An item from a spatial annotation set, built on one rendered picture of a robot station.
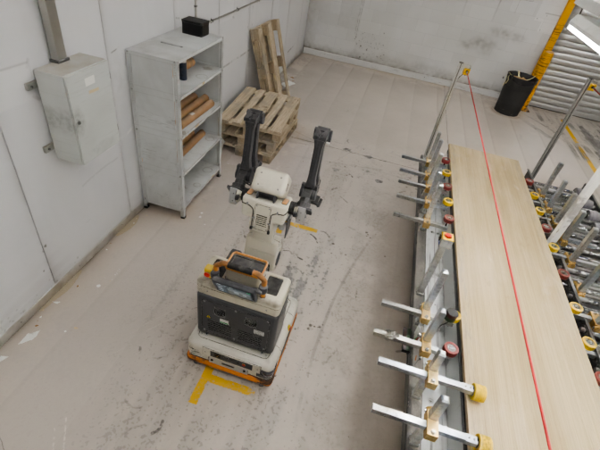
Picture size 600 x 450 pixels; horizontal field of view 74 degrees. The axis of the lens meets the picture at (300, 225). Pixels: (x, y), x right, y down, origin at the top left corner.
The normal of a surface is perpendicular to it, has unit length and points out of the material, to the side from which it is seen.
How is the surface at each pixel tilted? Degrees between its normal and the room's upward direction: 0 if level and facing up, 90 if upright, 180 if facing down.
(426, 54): 90
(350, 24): 90
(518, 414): 0
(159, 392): 0
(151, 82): 90
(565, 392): 0
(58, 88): 90
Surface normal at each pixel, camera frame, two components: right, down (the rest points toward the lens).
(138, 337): 0.15, -0.77
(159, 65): -0.25, 0.58
